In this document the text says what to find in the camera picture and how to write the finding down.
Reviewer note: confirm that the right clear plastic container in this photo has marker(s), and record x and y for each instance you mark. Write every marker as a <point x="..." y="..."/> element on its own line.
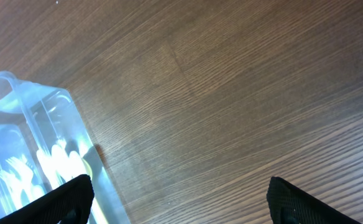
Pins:
<point x="54" y="119"/>

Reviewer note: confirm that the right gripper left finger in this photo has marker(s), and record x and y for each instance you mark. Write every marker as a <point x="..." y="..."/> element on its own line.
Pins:
<point x="69" y="203"/>

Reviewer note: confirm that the yellow plastic spoon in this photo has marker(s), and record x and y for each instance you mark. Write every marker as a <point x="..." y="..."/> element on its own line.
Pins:
<point x="95" y="209"/>

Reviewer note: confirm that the left clear plastic container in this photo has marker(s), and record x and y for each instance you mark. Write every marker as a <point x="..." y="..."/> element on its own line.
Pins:
<point x="17" y="140"/>

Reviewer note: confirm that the clear plastic container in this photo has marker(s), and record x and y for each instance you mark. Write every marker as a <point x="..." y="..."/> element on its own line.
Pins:
<point x="54" y="119"/>
<point x="17" y="140"/>

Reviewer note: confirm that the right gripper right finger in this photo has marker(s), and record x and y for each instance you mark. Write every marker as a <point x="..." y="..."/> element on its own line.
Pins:
<point x="289" y="204"/>

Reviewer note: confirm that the white plastic spoon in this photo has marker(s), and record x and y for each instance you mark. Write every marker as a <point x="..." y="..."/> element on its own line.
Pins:
<point x="77" y="164"/>
<point x="61" y="160"/>
<point x="48" y="168"/>

